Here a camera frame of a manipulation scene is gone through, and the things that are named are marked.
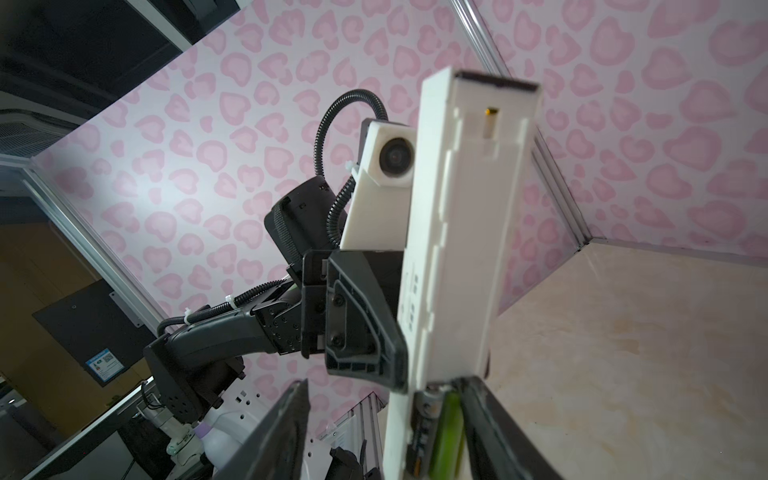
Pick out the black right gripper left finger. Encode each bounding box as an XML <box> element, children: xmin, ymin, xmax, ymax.
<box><xmin>214</xmin><ymin>380</ymin><xmax>310</xmax><ymax>480</ymax></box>

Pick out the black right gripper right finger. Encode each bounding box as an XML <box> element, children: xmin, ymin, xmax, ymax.
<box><xmin>454</xmin><ymin>376</ymin><xmax>562</xmax><ymax>480</ymax></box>

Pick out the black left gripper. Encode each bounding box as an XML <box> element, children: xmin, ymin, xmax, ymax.
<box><xmin>251</xmin><ymin>176</ymin><xmax>408</xmax><ymax>393</ymax></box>

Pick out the slim white remote with display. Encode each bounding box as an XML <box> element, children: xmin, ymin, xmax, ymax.
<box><xmin>383</xmin><ymin>68</ymin><xmax>541</xmax><ymax>479</ymax></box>

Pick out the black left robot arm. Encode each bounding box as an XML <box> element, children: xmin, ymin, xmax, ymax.
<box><xmin>144</xmin><ymin>176</ymin><xmax>408</xmax><ymax>422</ymax></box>

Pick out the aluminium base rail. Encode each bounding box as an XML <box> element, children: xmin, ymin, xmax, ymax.
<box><xmin>301</xmin><ymin>392</ymin><xmax>386</xmax><ymax>479</ymax></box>

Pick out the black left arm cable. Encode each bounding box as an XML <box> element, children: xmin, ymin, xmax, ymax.
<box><xmin>155</xmin><ymin>88</ymin><xmax>390</xmax><ymax>337</ymax></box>

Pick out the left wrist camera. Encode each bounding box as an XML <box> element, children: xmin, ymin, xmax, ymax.
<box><xmin>340</xmin><ymin>119</ymin><xmax>416</xmax><ymax>251</ymax></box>

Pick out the aluminium diagonal frame bar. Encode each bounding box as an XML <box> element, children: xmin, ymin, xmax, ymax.
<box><xmin>1</xmin><ymin>154</ymin><xmax>165</xmax><ymax>332</ymax></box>

